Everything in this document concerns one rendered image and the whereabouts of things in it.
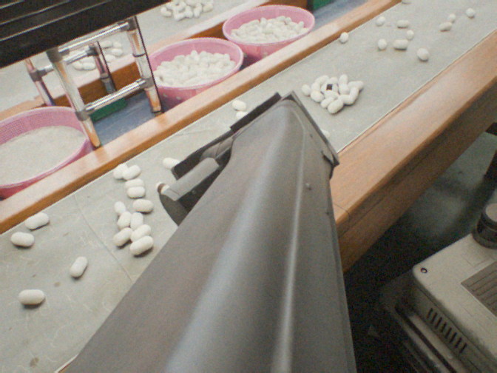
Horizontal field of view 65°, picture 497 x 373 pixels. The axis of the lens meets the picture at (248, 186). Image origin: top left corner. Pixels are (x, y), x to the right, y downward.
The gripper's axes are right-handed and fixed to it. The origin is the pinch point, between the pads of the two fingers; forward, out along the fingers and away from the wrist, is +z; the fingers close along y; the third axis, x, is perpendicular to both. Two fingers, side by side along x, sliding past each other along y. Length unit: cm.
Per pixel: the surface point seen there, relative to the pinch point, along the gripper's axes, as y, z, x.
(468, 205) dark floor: -109, 48, 73
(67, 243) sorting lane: 18.2, 19.4, -0.9
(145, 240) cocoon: 9.1, 9.7, 4.7
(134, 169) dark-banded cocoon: 1.4, 22.5, -5.7
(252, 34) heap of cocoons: -55, 45, -23
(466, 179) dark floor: -122, 53, 68
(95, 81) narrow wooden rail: -9, 51, -31
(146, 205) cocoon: 4.8, 14.9, 0.6
